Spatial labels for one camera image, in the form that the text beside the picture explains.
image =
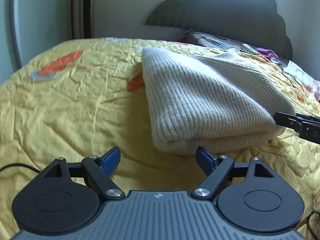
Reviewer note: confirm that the dark green padded headboard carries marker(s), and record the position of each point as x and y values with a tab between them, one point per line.
254	22

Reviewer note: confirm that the glass wardrobe sliding door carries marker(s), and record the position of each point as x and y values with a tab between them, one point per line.
30	27

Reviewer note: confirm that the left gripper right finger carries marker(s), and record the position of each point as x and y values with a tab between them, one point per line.
251	196

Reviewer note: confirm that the purple garment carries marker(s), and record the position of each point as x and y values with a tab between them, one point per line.
267	53

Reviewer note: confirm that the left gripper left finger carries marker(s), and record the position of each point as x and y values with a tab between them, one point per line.
67	196

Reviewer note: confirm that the gold tower air conditioner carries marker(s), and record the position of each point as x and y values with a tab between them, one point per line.
82	19

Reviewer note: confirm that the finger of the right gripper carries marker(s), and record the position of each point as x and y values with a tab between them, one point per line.
308	127

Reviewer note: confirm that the white remote control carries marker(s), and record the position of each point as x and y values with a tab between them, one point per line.
245	47

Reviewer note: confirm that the checked patterned pillow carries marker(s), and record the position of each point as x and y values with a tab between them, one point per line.
211	41

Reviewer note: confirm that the white knitted sweater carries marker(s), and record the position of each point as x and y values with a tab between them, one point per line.
222	103

